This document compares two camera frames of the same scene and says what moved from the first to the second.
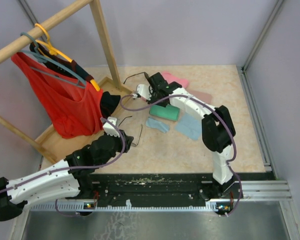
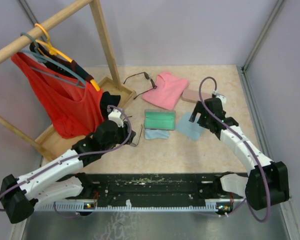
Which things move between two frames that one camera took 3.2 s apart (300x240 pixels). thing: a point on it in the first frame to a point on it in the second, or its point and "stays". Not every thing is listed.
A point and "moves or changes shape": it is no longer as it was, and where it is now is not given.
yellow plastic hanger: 53,51 stays
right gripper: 153,92 to 196,110
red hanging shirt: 75,109 stays
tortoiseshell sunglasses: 145,74 stays
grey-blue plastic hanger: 36,57 stays
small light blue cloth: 160,126 to 153,134
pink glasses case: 205,97 stays
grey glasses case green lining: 169,113 moves or changes shape
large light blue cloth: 189,127 stays
